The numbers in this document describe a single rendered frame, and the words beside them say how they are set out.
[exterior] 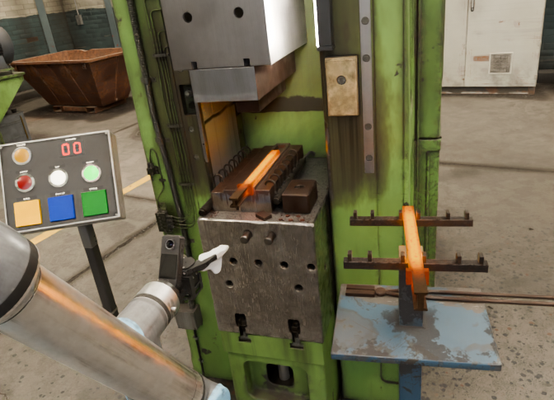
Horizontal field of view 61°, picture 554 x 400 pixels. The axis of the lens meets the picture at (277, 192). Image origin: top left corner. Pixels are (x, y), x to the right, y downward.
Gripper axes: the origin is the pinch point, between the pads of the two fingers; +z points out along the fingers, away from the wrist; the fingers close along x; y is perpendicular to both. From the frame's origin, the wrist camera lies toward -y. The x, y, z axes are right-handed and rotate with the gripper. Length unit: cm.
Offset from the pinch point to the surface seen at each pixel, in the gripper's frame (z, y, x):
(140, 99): 47, -25, -40
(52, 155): 20, -15, -58
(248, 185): 31.5, -1.1, 1.6
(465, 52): 552, 48, 93
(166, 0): 33, -55, -15
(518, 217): 214, 100, 110
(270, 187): 35.1, 0.9, 7.3
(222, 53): 33, -40, -1
